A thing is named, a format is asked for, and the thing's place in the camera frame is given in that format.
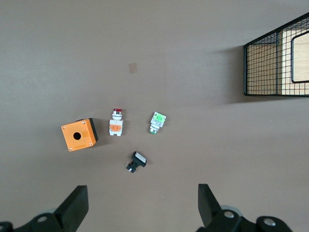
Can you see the orange button enclosure box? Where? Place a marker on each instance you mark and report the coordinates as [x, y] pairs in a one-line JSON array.
[[77, 135]]

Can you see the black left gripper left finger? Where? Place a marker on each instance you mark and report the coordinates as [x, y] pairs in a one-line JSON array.
[[73, 210]]

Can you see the black square push button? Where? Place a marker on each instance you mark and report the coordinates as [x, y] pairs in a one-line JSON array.
[[138, 160]]

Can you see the green push button switch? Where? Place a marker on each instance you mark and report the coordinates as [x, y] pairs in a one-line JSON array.
[[157, 121]]

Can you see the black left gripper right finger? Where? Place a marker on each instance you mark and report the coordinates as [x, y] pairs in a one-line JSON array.
[[210, 210]]

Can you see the red push button switch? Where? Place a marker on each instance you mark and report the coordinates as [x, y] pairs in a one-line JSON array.
[[116, 124]]

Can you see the beige tape patch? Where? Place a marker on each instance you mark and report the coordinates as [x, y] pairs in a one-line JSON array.
[[133, 68]]

